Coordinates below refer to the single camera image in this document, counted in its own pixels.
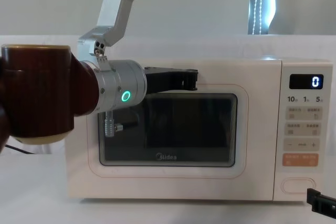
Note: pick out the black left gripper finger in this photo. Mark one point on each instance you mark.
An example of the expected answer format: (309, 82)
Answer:
(189, 85)
(190, 75)

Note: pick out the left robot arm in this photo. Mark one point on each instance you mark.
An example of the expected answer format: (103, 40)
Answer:
(39, 90)

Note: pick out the cream microwave oven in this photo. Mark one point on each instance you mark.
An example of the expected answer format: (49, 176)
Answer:
(262, 134)

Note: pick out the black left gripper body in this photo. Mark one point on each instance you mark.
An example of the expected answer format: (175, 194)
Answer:
(162, 79)

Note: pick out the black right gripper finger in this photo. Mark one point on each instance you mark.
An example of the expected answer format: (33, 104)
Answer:
(323, 203)

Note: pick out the oven control panel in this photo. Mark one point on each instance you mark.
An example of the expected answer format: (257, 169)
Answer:
(302, 119)

